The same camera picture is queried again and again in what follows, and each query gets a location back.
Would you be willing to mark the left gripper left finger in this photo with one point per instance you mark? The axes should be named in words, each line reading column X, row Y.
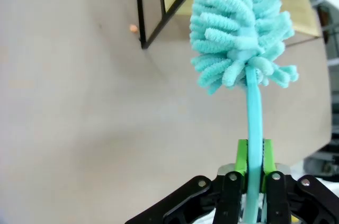
column 227, row 200

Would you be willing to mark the orange paper scrap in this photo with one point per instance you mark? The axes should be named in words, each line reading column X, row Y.
column 133, row 28

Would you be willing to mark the teal chenille duster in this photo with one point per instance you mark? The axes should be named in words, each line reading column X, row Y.
column 233, row 9

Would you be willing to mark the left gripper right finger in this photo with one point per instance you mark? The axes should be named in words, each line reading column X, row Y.
column 280, row 200

